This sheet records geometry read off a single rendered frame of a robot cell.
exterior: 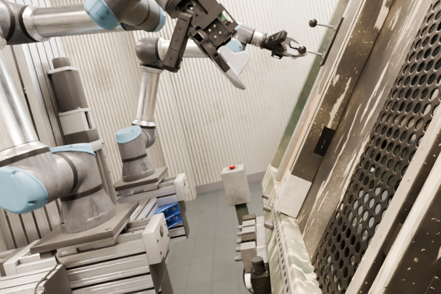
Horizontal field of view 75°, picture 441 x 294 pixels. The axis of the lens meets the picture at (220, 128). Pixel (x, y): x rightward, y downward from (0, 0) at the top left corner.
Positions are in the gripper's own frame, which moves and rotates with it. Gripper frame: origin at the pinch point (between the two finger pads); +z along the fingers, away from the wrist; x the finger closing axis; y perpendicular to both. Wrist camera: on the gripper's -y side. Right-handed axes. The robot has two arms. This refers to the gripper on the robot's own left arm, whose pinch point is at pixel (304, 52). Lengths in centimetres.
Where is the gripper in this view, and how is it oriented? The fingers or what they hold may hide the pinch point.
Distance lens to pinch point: 139.9
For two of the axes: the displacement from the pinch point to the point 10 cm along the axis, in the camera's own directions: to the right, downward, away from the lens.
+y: -0.1, 2.0, 9.8
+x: -3.7, 9.1, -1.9
